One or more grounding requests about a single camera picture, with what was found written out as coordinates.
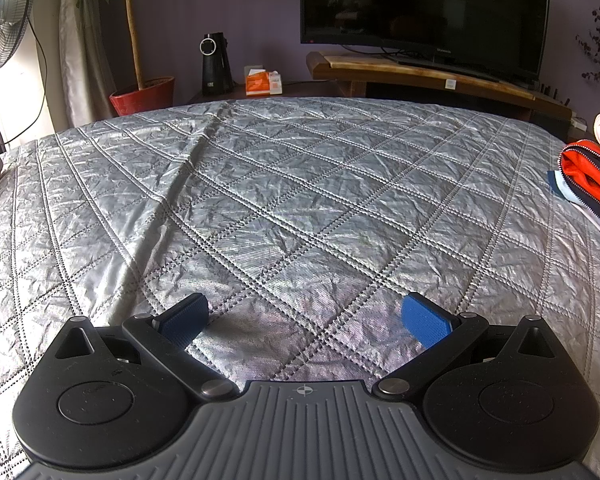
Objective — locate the light blue garment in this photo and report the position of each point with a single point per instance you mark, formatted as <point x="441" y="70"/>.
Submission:
<point x="565" y="195"/>

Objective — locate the orange tissue pack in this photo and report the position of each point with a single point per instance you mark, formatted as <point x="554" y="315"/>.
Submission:
<point x="260" y="85"/>

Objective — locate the dark wooden television cabinet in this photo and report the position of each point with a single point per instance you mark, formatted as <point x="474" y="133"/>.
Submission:
<point x="305" y="89"/>

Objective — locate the black television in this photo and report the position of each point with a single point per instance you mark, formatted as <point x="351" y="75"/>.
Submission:
<point x="420" y="5"/>

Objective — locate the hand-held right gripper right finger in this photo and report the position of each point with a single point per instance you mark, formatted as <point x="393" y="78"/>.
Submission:
<point x="425" y="320"/>

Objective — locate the black kettle-shaped appliance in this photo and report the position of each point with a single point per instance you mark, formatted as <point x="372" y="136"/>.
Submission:
<point x="215" y="70"/>

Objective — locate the silver quilted blanket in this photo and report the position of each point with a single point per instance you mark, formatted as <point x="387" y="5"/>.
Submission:
<point x="300" y="210"/>

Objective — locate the small white box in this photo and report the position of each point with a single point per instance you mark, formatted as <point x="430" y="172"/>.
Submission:
<point x="578" y="123"/>

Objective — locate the black standing fan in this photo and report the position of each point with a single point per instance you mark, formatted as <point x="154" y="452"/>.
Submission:
<point x="10" y="15"/>

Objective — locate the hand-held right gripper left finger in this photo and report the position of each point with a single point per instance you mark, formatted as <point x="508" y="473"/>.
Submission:
<point x="186" y="320"/>

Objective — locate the light wooden television riser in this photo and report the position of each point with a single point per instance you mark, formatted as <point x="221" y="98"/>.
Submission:
<point x="380" y="72"/>

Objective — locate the dark remote controls in holder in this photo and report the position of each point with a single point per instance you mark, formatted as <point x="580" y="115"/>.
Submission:
<point x="552" y="95"/>

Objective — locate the grey curtain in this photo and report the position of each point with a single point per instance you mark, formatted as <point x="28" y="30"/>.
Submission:
<point x="87" y="60"/>

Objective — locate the orange navy zip jacket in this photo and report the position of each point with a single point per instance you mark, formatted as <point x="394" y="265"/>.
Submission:
<point x="590" y="175"/>

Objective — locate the green potted tree red pot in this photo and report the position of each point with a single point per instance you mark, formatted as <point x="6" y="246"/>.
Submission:
<point x="142" y="97"/>

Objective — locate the white wall socket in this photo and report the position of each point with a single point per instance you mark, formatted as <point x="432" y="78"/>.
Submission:
<point x="252" y="68"/>

